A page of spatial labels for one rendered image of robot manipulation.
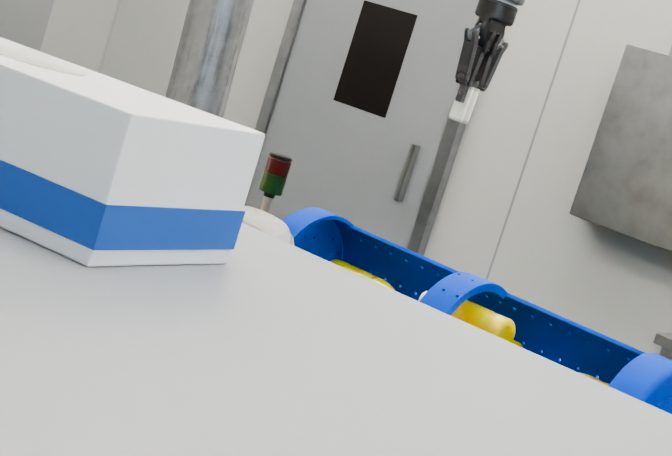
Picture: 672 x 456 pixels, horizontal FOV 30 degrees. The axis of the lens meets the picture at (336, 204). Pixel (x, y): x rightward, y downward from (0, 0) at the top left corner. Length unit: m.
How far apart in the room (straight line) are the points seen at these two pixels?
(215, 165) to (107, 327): 0.17
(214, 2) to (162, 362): 1.57
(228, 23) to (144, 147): 1.44
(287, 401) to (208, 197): 0.20
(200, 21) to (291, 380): 1.56
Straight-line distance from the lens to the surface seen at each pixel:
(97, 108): 0.59
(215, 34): 2.03
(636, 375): 2.15
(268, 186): 3.20
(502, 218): 6.16
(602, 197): 5.71
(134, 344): 0.49
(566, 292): 6.00
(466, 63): 2.35
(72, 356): 0.46
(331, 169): 6.66
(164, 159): 0.61
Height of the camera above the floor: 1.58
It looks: 7 degrees down
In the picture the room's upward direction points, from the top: 17 degrees clockwise
